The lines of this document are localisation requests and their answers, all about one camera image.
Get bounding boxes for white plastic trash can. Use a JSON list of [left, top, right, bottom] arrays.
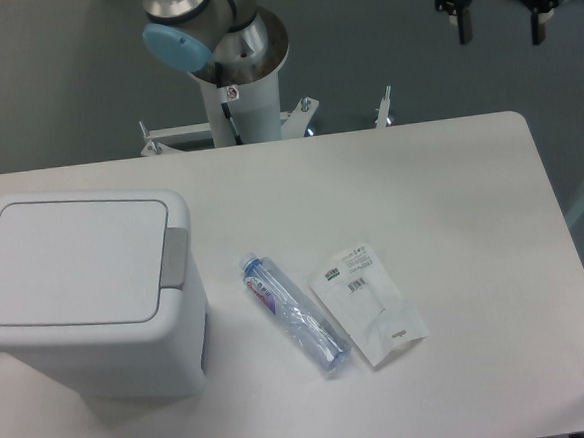
[[0, 189, 208, 398]]

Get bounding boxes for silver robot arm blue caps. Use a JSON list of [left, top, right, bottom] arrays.
[[142, 0, 564, 73]]

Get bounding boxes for white plastic packaging bag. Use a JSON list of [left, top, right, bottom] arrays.
[[308, 242, 429, 369]]

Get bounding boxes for clear plastic water bottle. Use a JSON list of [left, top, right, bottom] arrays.
[[240, 253, 351, 378]]

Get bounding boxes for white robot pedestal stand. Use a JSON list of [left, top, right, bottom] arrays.
[[139, 7, 320, 156]]

